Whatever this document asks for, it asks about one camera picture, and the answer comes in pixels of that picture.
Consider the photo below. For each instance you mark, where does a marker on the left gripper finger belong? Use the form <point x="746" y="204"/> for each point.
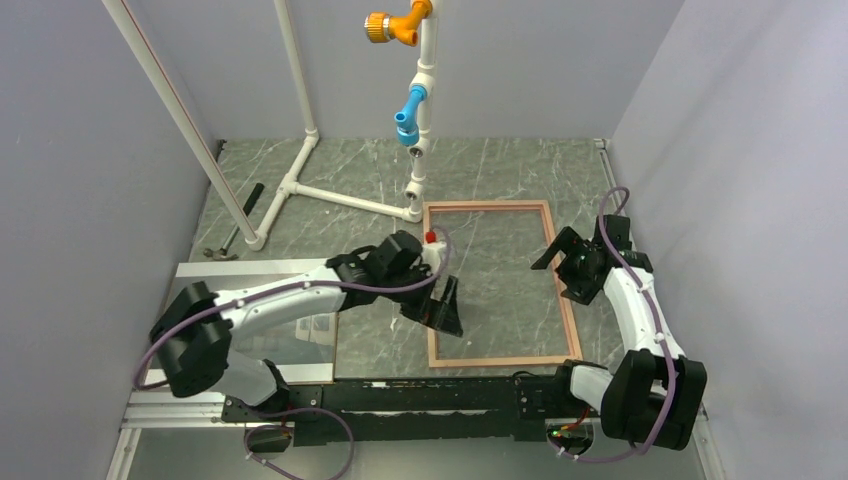
<point x="441" y="315"/>
<point x="417" y="311"/>

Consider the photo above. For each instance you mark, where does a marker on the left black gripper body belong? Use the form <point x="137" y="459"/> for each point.
<point x="416" y="275"/>

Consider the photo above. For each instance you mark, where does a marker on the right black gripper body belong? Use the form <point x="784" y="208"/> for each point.
<point x="573" y="271"/>

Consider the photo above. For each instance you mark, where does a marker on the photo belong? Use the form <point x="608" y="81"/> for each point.
<point x="304" y="350"/>

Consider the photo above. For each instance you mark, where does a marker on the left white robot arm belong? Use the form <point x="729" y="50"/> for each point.
<point x="193" y="339"/>

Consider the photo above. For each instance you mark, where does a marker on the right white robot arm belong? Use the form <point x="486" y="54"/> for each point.
<point x="653" y="397"/>

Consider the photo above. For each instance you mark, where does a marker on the blue nozzle fitting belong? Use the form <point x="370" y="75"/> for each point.
<point x="407" y="129"/>

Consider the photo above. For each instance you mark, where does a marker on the white PVC pipe stand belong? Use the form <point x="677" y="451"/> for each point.
<point x="256" y="236"/>

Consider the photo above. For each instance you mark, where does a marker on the orange nozzle fitting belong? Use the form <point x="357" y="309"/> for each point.
<point x="381" y="27"/>

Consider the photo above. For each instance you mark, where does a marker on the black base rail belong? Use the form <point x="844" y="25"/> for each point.
<point x="520" y="407"/>

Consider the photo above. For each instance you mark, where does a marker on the aluminium extrusion rail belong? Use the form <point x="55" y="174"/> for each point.
<point x="161" y="409"/>

